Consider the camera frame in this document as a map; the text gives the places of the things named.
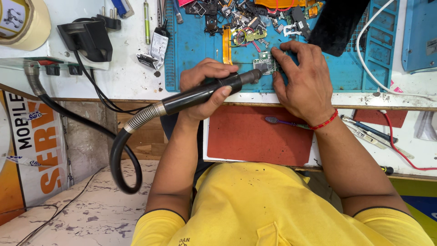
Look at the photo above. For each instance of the person's right hand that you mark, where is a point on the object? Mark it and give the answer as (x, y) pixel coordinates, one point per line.
(307, 82)

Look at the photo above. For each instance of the person's left hand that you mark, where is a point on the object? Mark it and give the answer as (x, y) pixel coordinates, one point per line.
(196, 73)

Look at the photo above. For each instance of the green phone circuit board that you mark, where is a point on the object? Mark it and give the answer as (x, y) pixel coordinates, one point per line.
(264, 64)

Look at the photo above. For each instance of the blue repair mat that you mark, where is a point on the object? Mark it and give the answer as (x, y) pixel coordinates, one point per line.
(194, 47)

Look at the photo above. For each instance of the purple toothbrush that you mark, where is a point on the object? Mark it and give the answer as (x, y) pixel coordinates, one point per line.
(283, 122)

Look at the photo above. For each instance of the black tube with white label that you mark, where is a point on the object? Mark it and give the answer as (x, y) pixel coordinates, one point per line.
(158, 44)

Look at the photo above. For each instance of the black cloth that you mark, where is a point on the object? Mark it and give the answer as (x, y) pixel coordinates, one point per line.
(338, 24)

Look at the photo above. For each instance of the green pen tool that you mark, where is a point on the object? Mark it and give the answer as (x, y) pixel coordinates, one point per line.
(146, 24)

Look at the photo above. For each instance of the pile of phone parts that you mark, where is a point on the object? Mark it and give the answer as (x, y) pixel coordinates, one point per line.
(239, 17)

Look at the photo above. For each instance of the silver tweezers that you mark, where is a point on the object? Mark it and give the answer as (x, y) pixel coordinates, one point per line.
(161, 12)

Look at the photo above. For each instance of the small red mat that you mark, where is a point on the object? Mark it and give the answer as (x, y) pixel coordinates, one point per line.
(375, 118)

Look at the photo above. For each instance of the silver metal tool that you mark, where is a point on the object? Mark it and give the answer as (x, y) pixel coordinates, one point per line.
(363, 136)

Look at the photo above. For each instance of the large red mat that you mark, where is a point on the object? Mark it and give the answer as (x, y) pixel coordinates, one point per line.
(252, 140)

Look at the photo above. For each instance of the black power plug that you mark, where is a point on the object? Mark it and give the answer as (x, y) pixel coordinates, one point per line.
(109, 22)

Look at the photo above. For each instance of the thin silver spudger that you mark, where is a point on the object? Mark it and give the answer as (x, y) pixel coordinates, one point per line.
(396, 148)

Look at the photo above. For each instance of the black hot air gun holder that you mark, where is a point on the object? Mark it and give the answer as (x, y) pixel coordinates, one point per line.
(87, 39)

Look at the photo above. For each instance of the blue machine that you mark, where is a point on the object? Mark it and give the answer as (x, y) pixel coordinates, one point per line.
(418, 30)

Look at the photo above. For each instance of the yellow shirt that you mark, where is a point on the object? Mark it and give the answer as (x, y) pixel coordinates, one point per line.
(259, 211)

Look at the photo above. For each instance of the white hot air station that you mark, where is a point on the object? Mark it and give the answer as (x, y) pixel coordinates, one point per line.
(51, 54)

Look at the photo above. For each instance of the beige masking tape roll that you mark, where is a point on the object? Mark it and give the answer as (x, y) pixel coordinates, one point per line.
(32, 27)

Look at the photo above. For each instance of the orange and white banner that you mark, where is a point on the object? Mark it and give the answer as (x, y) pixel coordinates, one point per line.
(37, 150)

